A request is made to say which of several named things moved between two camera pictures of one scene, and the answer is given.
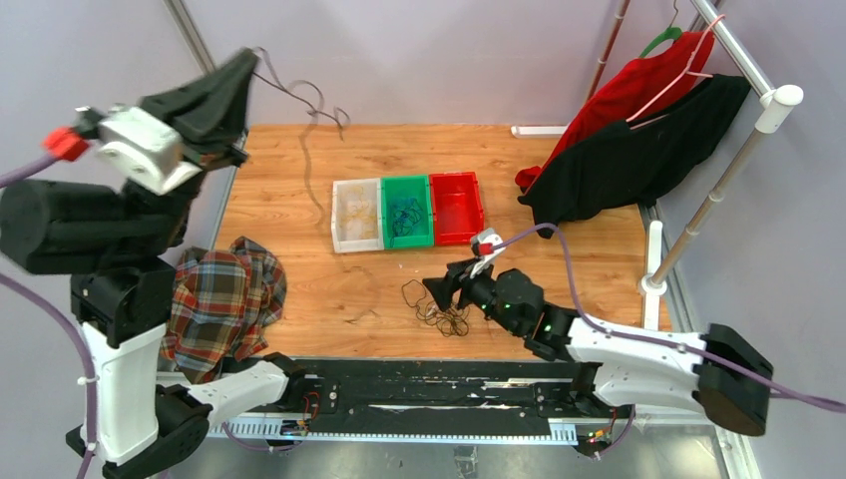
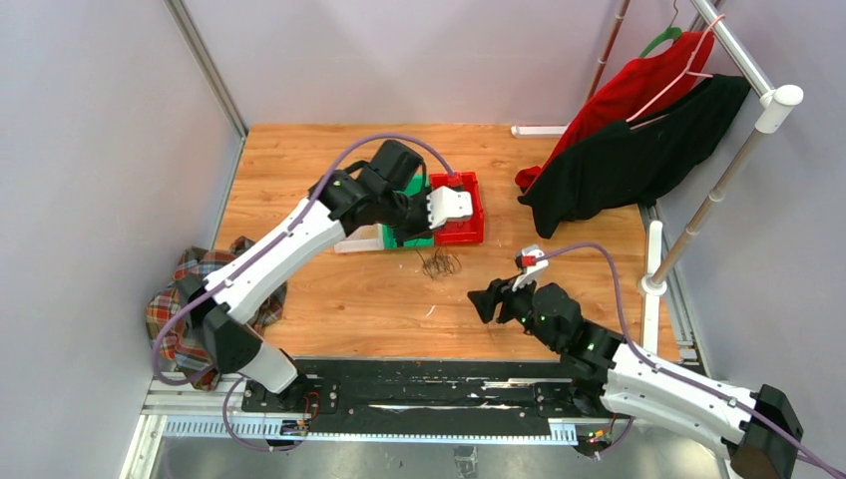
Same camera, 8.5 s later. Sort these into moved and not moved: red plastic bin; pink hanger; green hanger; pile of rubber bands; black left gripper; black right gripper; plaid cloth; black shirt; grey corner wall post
Moved: pile of rubber bands; black left gripper; black right gripper
Not moved: red plastic bin; plaid cloth; green hanger; pink hanger; grey corner wall post; black shirt
